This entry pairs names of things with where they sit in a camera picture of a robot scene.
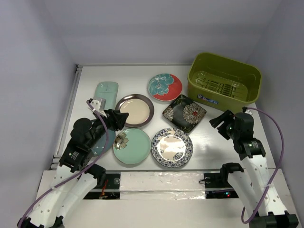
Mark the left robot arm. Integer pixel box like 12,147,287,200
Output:
17,109,129,228

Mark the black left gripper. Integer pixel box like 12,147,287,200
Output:
88,108,128,147

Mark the red teal floral plate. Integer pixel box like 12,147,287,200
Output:
148,73,183,102

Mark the aluminium table rail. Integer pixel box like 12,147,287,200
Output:
49,64,83,170

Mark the mint rectangular divided plate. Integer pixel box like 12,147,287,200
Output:
93,81,119,110

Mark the blue white patterned plate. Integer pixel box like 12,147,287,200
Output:
151,128,193,168

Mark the brown rimmed cream plate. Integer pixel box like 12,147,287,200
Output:
115,94,154,128

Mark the green plastic bin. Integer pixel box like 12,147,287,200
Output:
187,53,262,113

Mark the mint green flower plate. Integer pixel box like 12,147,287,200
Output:
113,128,151,165

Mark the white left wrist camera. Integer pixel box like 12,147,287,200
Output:
88,98,106,113

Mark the dark teal round plate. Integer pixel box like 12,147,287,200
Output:
90,119,116,157

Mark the black square floral plate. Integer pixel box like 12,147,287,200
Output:
162,95,207,133

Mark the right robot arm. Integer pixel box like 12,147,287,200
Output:
209,107,299,228

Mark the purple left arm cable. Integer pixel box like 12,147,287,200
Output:
18,99,111,226

